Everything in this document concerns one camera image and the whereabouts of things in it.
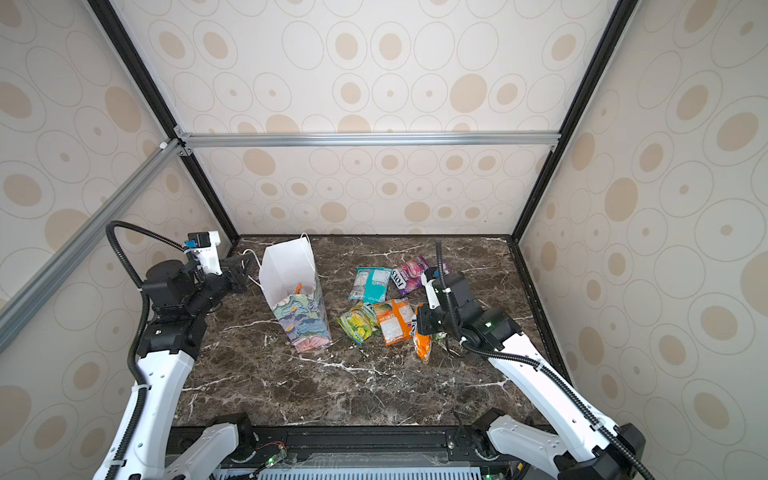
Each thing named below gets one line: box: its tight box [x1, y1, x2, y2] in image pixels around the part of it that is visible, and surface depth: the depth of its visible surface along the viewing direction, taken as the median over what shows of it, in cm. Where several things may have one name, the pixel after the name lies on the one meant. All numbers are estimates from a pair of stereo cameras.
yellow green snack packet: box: [336, 302, 379, 345], surface depth 94 cm
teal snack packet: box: [348, 267, 392, 304], surface depth 105 cm
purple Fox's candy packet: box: [390, 255, 429, 297], surface depth 105 cm
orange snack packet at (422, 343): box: [411, 315, 432, 363], surface depth 74 cm
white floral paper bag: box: [259, 237, 332, 353], surface depth 84 cm
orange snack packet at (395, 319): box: [372, 299, 414, 347], surface depth 94 cm
